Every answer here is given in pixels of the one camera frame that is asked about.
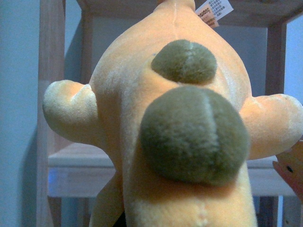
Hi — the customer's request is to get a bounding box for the orange plush dinosaur toy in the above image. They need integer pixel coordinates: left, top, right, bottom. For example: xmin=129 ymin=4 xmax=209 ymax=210
xmin=43 ymin=0 xmax=303 ymax=227

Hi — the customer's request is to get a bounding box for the wooden shelf unit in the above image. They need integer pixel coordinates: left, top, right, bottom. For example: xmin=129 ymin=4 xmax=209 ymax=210
xmin=36 ymin=0 xmax=303 ymax=227

